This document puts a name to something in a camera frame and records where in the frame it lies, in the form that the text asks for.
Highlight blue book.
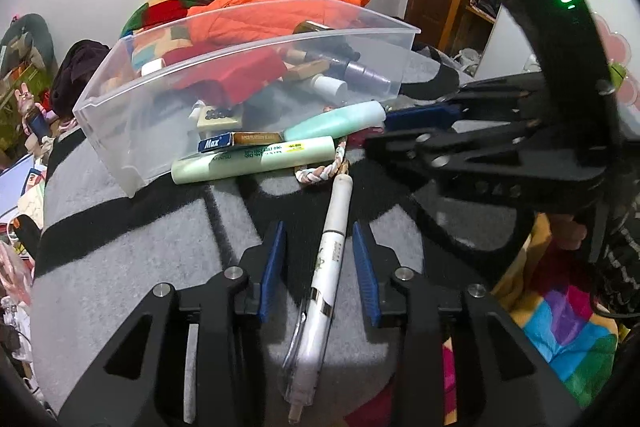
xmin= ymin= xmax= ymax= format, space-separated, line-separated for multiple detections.
xmin=0 ymin=154 xmax=36 ymax=218

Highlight pink bunny toy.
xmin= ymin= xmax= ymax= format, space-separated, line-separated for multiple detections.
xmin=15 ymin=87 xmax=38 ymax=112

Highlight clear plastic storage bin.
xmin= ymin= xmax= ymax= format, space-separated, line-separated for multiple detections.
xmin=72 ymin=0 xmax=422 ymax=198

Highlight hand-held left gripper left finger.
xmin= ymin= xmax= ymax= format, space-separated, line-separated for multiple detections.
xmin=55 ymin=221 xmax=288 ymax=427

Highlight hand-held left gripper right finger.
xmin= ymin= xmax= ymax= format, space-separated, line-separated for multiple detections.
xmin=351 ymin=221 xmax=586 ymax=427

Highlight cream dotted cube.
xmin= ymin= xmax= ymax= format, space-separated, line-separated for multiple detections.
xmin=196 ymin=106 xmax=244 ymax=132

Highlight pink white braided rope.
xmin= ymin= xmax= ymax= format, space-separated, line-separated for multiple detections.
xmin=295 ymin=138 xmax=351 ymax=184

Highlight white shoes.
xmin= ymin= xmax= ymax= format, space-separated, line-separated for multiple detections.
xmin=457 ymin=48 xmax=481 ymax=72

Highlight colourful patchwork quilt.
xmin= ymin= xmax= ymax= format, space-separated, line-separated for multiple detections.
xmin=120 ymin=0 xmax=621 ymax=427

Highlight grey green neck pillow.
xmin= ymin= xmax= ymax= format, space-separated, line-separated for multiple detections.
xmin=0 ymin=13 xmax=58 ymax=78

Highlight dark clothes pile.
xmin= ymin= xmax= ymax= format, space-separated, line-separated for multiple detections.
xmin=51 ymin=39 xmax=111 ymax=118

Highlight white pen with clear clip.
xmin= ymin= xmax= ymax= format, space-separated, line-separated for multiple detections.
xmin=281 ymin=173 xmax=353 ymax=425

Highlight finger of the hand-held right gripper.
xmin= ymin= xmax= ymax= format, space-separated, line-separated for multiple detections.
xmin=362 ymin=117 xmax=551 ymax=180
xmin=384 ymin=79 xmax=546 ymax=132

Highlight dark green bottle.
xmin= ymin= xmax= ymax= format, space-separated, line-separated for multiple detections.
xmin=292 ymin=20 xmax=362 ymax=62

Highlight dark blue bottle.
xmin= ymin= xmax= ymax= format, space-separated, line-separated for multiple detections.
xmin=25 ymin=109 xmax=48 ymax=138

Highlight person's right hand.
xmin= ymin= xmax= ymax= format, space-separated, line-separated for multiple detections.
xmin=547 ymin=213 xmax=588 ymax=250

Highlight dark purple bottle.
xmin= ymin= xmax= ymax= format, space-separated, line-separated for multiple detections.
xmin=305 ymin=49 xmax=392 ymax=95

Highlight mint green cosmetic tube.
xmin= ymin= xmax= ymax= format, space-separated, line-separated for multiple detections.
xmin=284 ymin=101 xmax=387 ymax=142

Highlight light green cosmetic tube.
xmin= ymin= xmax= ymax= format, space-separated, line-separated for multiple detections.
xmin=171 ymin=136 xmax=335 ymax=184

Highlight beige cosmetic tube white cap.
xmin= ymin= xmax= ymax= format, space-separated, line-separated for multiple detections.
xmin=282 ymin=58 xmax=348 ymax=98

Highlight blue and brown staple box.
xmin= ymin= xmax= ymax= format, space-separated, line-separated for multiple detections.
xmin=198 ymin=131 xmax=283 ymax=154

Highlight red metallic box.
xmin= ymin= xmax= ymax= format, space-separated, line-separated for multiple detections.
xmin=165 ymin=47 xmax=286 ymax=105

